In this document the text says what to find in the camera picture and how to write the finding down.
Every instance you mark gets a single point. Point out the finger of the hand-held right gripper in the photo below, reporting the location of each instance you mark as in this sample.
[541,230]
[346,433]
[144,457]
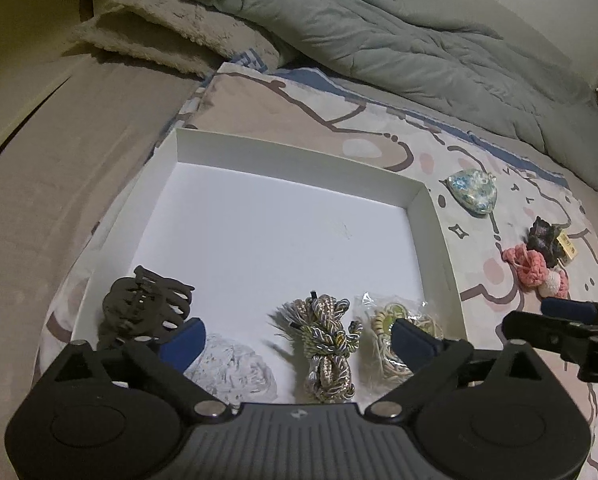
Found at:
[569,308]
[544,332]

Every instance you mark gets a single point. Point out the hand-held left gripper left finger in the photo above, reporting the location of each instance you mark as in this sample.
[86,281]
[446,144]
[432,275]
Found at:
[186,340]

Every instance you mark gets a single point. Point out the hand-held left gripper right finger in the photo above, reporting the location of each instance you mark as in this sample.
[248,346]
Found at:
[411,342]

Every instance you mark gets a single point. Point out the pink white crocheted mushroom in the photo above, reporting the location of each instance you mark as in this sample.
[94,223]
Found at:
[554,282]

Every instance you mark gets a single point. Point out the white yarn scrunchie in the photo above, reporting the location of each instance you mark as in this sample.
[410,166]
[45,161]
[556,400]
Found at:
[234,370]

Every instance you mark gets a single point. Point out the brown hair claw clip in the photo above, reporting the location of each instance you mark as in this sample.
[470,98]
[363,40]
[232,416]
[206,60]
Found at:
[139,310]

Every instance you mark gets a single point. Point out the pink crocheted ball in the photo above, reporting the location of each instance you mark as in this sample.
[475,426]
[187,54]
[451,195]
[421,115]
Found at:
[529,265]

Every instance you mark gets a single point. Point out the small yellow box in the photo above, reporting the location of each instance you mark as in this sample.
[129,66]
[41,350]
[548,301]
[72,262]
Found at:
[570,246]

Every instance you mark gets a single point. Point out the dark crocheted scrunchie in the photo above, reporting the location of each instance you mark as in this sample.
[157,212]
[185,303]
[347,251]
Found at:
[544,240]

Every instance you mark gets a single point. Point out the white cardboard box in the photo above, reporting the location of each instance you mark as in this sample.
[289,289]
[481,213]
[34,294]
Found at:
[259,240]

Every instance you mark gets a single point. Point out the blue green patterned pouch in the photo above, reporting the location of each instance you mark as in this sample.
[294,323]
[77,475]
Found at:
[471,192]

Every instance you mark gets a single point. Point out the taupe bed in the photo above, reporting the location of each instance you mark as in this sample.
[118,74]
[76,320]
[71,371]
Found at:
[54,185]

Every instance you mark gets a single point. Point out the bear printed blanket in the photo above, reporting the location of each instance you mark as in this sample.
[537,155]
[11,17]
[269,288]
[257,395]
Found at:
[289,110]

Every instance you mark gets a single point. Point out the beige pillow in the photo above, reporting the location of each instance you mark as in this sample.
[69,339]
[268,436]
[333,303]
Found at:
[179,35]

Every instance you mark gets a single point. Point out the grey duvet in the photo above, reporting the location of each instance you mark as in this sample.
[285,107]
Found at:
[379,35]

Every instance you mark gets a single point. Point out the wooden bedside shelf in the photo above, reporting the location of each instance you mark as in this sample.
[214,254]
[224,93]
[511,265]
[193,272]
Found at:
[29,35]

